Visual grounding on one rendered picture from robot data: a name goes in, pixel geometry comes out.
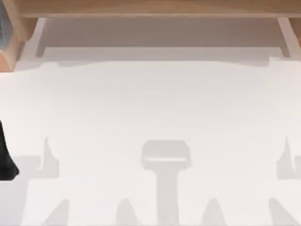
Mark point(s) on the wooden cupboard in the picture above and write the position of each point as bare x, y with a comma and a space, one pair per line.
150, 8

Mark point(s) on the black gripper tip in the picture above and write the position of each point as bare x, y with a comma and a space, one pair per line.
6, 162

